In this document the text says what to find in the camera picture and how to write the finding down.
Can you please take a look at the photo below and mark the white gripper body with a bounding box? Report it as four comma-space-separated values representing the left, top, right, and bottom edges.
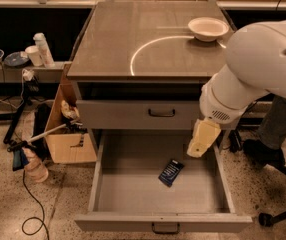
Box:
199, 82, 245, 124

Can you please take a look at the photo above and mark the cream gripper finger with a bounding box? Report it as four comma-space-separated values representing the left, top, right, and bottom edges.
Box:
187, 118, 221, 158

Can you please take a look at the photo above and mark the dark blue rxbar packet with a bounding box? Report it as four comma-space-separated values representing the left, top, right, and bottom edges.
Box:
158, 159, 184, 187

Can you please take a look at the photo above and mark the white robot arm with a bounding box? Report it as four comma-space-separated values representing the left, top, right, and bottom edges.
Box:
187, 20, 286, 158

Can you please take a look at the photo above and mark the closed top drawer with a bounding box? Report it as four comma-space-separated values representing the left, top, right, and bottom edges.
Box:
76, 99, 241, 131

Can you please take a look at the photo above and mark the open middle drawer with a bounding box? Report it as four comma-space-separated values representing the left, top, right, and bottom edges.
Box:
75, 130, 252, 234

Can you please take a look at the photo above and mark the grey drawer cabinet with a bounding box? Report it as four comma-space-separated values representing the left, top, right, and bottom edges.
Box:
66, 0, 237, 142

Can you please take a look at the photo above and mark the person's leg in jeans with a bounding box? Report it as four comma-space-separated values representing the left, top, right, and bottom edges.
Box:
243, 96, 286, 166

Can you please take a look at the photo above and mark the white bowl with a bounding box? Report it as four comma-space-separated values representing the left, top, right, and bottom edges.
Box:
188, 17, 229, 42

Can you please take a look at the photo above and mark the black office chair base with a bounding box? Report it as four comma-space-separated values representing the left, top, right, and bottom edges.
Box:
258, 164, 286, 227

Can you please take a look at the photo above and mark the cardboard box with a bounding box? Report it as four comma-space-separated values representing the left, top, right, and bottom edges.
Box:
45, 66, 97, 164

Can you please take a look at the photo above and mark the white rod tool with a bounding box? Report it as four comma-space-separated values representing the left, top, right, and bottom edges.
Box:
7, 119, 82, 152

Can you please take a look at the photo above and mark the spray bottle with blue trigger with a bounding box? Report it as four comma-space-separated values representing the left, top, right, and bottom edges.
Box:
12, 147, 49, 183

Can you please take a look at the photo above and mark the white paper cup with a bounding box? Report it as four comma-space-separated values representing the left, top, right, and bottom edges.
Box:
25, 45, 43, 66

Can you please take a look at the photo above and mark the white spray can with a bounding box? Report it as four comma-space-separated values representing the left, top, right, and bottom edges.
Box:
33, 33, 55, 68

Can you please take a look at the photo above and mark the blue plate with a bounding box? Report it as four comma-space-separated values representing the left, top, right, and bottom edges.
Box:
4, 51, 30, 67

